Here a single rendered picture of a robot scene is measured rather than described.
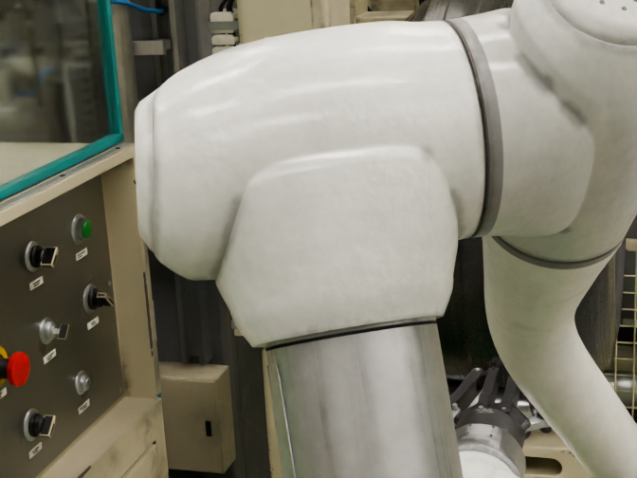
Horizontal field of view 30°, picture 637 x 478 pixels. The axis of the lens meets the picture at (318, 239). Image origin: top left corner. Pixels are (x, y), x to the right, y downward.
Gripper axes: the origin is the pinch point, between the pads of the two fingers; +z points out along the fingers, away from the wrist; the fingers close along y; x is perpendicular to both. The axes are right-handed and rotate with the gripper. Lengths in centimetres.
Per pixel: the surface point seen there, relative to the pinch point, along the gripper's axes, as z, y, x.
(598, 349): 8.7, -10.0, 2.6
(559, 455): 7.5, -5.2, 18.1
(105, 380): 1, 56, 8
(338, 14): 31, 26, -36
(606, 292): 6.3, -11.0, -6.6
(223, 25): 25, 42, -36
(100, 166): 2, 51, -24
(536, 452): 7.6, -2.1, 18.0
